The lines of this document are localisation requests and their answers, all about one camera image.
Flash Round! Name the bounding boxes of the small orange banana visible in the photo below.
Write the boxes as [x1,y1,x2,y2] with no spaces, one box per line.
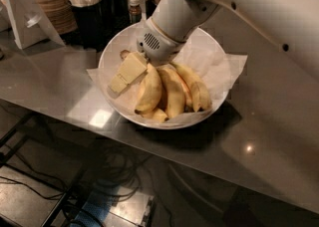
[178,76,193,113]

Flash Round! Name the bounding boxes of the white bowl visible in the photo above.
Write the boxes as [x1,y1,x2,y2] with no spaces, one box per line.
[98,21,231,130]

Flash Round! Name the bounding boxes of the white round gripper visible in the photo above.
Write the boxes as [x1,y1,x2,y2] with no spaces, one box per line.
[109,18,184,95]

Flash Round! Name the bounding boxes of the black cables under table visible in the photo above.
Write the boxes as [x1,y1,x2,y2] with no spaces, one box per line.
[0,137,154,212]

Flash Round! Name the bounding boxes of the blue grey box on floor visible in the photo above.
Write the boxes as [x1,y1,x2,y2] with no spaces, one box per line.
[70,179,154,227]

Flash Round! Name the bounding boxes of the white paper liner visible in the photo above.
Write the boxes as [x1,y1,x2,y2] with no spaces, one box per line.
[87,21,248,127]

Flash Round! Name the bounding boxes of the white paper bag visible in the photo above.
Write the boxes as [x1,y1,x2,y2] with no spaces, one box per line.
[0,0,64,50]

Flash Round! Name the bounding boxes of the yellow banana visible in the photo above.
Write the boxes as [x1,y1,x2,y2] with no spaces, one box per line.
[143,108,168,123]
[158,67,185,118]
[171,62,211,113]
[120,50,162,114]

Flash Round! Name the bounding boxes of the small brown glass bottle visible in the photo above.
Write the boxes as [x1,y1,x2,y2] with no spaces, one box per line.
[129,0,142,24]

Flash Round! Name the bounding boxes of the black cup with utensils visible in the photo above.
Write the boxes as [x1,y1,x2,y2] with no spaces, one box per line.
[104,0,130,33]

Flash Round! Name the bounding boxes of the black cup with wrapped straws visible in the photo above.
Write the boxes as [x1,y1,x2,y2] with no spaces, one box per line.
[69,0,103,50]

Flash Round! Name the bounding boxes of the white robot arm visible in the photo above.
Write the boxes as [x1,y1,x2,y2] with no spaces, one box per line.
[136,0,319,79]

